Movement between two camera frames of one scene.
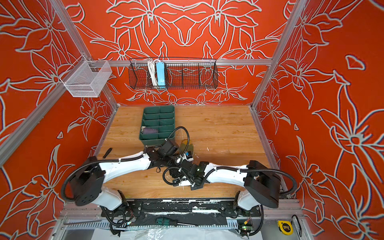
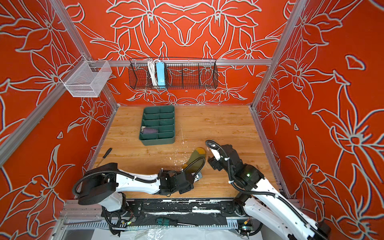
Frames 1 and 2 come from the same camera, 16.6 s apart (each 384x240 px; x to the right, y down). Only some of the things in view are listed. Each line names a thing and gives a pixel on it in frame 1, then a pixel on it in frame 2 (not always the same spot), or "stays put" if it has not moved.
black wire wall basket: x=180 y=73 stays put
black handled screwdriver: x=107 y=152 stays put
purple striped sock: x=150 y=130 stays put
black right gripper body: x=194 y=186 to x=219 y=164
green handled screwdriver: x=165 y=221 stays put
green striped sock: x=183 y=145 to x=198 y=152
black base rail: x=182 y=212 stays put
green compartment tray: x=157 y=122 stays put
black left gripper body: x=169 y=161 to x=185 y=190
